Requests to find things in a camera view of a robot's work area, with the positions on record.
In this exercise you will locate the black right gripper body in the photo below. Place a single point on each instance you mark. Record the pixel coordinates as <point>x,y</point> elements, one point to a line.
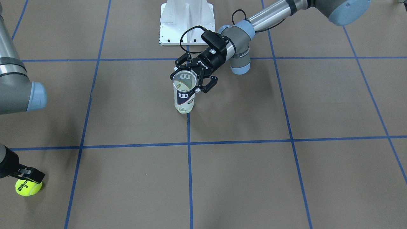
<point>8,165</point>

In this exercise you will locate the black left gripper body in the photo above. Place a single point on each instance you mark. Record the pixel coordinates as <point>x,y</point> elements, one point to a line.
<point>210,59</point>

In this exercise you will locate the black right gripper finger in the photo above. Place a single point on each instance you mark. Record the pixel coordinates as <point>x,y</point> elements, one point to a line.
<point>23,172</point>

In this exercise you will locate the yellow Wilson 3 tennis ball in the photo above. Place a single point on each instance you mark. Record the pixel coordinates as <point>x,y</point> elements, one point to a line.
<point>27,188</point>

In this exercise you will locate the tennis ball can holder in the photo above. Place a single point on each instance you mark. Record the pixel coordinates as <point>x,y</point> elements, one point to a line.
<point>184,85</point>

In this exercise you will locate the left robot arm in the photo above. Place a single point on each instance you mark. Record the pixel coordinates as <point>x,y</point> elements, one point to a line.
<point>231,43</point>

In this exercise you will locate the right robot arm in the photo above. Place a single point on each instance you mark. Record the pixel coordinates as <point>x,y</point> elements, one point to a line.
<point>18,94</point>

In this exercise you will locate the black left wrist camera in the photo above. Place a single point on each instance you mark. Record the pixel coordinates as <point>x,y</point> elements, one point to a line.
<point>214,40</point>

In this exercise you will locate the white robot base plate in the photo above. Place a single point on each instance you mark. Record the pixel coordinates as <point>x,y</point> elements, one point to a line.
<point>177,16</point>

